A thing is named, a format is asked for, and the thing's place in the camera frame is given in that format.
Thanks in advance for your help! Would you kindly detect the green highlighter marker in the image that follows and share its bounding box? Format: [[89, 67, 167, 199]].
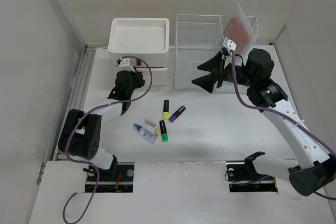
[[159, 120, 169, 142]]

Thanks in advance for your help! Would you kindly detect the white drawer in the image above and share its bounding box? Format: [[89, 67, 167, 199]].
[[109, 52, 169, 67], [137, 67, 169, 82]]

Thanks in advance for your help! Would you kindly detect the small beige eraser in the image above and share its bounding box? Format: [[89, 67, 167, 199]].
[[155, 128, 160, 136]]

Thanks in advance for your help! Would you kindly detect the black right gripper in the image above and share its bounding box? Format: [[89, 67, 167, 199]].
[[191, 51, 256, 93]]

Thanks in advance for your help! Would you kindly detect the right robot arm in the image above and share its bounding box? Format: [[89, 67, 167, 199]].
[[192, 48, 335, 197]]

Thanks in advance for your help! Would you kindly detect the clear mesh document pouch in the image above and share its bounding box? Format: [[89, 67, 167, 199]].
[[223, 4, 258, 57]]

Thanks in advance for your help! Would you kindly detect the white top drawer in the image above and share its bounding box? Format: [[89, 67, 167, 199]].
[[109, 52, 169, 67]]

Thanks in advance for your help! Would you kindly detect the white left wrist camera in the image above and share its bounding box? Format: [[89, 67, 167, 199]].
[[117, 57, 135, 72]]

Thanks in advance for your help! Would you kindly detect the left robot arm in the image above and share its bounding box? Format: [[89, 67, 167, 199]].
[[58, 69, 145, 180]]

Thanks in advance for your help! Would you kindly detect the yellow highlighter marker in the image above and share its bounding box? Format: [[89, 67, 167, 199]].
[[162, 100, 170, 120]]

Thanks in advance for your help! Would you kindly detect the white drawer organizer body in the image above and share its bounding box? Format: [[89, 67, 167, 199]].
[[108, 18, 170, 86]]

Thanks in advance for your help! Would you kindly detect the grey eraser stick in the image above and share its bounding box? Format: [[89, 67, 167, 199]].
[[145, 119, 156, 127]]

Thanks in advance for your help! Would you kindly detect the clear spray bottle blue cap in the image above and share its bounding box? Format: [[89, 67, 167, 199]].
[[134, 124, 157, 144]]

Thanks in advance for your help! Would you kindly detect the aluminium rail frame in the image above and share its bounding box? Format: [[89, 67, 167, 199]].
[[50, 45, 97, 161]]

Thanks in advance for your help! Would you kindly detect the purple highlighter marker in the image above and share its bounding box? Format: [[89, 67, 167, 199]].
[[169, 106, 186, 123]]

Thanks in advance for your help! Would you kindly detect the white wire mesh file rack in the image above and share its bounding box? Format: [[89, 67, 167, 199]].
[[173, 14, 259, 94]]

